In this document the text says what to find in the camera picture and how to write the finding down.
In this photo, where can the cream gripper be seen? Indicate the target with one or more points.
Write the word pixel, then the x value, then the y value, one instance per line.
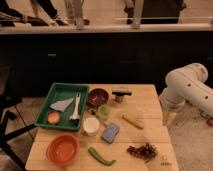
pixel 168 116

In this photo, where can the dark red grape bunch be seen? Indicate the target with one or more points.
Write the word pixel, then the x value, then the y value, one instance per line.
pixel 147 152

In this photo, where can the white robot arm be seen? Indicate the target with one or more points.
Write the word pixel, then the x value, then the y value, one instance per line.
pixel 186 84

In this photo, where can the small green cup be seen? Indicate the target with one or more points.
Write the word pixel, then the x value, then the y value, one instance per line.
pixel 103 112

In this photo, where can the white paper cup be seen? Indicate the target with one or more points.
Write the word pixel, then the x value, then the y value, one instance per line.
pixel 91 126

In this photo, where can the black wooden stamp block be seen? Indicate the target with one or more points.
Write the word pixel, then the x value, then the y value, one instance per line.
pixel 119 94

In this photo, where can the blue sponge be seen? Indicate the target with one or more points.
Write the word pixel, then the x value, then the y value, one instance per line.
pixel 110 133

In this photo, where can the dark red bowl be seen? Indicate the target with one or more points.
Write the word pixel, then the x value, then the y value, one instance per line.
pixel 97 97

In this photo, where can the green chili pepper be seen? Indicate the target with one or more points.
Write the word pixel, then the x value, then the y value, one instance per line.
pixel 92 151

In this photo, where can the white plastic fork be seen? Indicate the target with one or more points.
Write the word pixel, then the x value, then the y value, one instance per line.
pixel 75 115

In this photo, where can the grey folded cloth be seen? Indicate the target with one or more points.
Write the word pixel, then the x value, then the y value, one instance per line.
pixel 61 105

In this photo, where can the orange plastic bowl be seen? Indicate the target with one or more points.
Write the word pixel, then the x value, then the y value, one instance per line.
pixel 62 149

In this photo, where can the green plastic tray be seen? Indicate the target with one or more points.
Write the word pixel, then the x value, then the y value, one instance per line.
pixel 62 91

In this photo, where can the orange peach fruit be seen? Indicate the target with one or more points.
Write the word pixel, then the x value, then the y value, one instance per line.
pixel 53 118

